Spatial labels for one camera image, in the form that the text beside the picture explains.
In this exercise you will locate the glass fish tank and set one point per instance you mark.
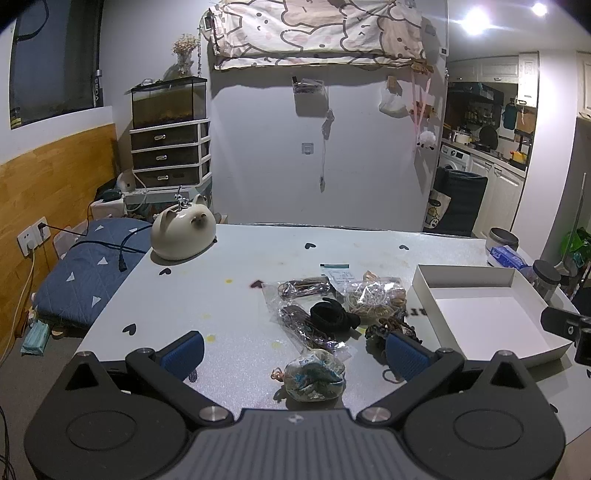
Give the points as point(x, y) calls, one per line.
point(167, 102)

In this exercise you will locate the peach satin bow scrunchie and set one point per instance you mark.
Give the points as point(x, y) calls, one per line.
point(370, 276)

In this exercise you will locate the white teal labelled packet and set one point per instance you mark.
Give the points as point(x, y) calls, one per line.
point(339, 275)

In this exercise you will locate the white plastic drawer unit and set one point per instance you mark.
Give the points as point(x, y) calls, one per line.
point(170, 155)

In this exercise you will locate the cream cat-shaped ceramic pot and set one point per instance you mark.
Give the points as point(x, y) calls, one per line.
point(183, 230)

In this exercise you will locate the white tote bag with print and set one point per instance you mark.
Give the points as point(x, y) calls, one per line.
point(437, 206)

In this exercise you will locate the black hair scrunchie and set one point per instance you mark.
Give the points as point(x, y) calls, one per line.
point(329, 316)

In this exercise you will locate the green potted plant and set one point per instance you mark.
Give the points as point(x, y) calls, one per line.
point(576, 246)

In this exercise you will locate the bag of beige hair ties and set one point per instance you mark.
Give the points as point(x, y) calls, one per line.
point(372, 299)

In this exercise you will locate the bag of dark hair ties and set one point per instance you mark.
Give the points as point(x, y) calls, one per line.
point(296, 322)

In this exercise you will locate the dark window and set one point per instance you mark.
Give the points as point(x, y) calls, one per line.
point(54, 66)

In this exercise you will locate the dried flower vase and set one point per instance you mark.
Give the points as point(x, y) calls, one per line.
point(183, 48)

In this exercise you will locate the blue tissue pack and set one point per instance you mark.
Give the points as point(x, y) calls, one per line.
point(505, 257)

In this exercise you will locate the dark laundry basket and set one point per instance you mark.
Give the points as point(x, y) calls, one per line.
point(466, 191)

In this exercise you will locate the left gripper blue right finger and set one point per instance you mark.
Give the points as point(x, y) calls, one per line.
point(426, 374)

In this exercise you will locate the white shallow cardboard box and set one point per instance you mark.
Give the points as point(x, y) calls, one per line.
point(480, 310)

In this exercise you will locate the black lidded glass jar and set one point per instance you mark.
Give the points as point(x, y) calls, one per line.
point(545, 279)

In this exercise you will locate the blue quilted cushion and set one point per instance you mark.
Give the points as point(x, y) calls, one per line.
point(73, 295)

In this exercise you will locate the bag of brown hair ties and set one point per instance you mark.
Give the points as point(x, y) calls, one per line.
point(300, 288)

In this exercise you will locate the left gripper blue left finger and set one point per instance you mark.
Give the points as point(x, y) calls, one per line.
point(160, 375)

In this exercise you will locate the white wall power socket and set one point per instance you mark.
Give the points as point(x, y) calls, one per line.
point(33, 236)

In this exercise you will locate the white washing machine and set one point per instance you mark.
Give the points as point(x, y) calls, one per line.
point(454, 159)

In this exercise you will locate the pink patterned hanging blanket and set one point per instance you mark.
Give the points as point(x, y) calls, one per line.
point(257, 34)

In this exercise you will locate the blue patterned fabric scrunchie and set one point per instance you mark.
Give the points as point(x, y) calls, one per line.
point(315, 377)

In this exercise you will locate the teal tissue packet on floor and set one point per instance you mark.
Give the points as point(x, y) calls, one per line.
point(35, 341)

